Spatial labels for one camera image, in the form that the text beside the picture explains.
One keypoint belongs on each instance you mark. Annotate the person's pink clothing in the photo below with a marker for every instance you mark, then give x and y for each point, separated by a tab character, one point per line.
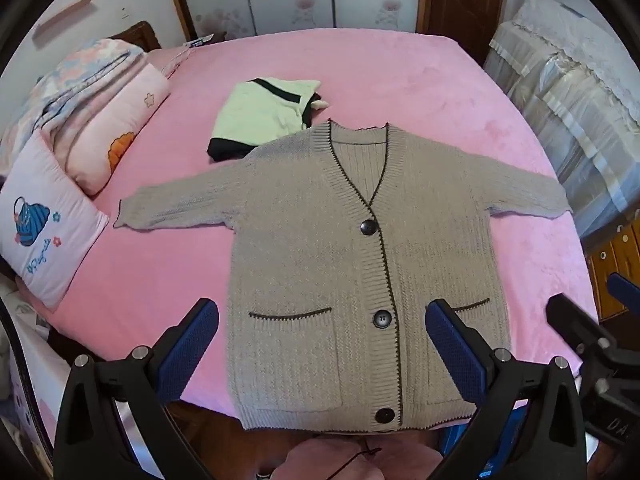
325	462

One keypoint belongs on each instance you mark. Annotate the green and black garment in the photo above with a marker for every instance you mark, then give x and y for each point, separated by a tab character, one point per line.
255	115

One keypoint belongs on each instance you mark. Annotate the orange wooden drawer cabinet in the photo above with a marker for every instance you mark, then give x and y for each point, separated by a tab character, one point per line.
617	255

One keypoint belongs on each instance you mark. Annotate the wooden headboard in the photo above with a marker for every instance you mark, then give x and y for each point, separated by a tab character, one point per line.
140	35

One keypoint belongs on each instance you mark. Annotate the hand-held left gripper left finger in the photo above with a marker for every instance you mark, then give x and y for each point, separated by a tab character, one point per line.
192	345

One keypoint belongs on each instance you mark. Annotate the brown wooden door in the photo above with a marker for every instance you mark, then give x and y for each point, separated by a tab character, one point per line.
470	0

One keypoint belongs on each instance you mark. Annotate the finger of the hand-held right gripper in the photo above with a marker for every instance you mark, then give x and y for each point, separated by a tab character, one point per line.
575	322
625	292

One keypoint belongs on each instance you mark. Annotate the pink pillow with bag print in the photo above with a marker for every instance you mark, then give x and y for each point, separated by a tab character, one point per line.
45	230

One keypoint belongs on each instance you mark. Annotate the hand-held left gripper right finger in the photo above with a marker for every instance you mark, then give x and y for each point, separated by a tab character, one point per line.
452	350

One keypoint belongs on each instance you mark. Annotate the pink pillow with orange print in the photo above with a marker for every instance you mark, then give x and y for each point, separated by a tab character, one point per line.
110	125

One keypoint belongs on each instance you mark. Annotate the floral folded blanket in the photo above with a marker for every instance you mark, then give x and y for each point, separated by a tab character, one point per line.
75	80

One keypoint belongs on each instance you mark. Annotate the white lace covered furniture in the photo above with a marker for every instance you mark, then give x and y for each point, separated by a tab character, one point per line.
575	90

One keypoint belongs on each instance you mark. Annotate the grey knitted cardigan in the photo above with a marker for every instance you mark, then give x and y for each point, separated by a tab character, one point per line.
310	260

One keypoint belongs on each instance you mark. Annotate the pink bed blanket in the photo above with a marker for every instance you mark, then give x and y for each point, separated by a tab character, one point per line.
425	90

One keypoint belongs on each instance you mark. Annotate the wooden wall shelf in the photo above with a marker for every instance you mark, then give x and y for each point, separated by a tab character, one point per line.
65	15

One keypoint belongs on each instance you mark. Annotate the blue object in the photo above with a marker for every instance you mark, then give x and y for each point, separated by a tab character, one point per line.
452	442

